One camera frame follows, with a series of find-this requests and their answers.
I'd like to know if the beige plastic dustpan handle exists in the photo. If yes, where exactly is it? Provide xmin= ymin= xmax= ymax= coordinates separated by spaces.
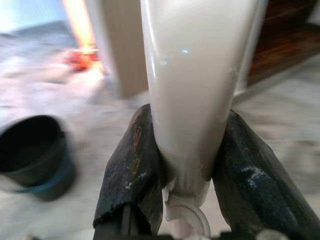
xmin=139 ymin=0 xmax=270 ymax=240

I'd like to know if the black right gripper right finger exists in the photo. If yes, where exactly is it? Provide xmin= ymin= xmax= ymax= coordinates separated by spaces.
xmin=212 ymin=109 xmax=320 ymax=237

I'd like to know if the black round bin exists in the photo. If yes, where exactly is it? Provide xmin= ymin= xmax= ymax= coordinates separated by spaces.
xmin=0 ymin=114 xmax=76 ymax=202

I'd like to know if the red printed can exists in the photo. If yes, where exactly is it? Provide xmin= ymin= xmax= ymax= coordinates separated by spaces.
xmin=63 ymin=48 xmax=100 ymax=71

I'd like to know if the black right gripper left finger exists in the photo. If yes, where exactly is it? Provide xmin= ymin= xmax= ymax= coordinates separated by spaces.
xmin=92 ymin=103 xmax=166 ymax=235

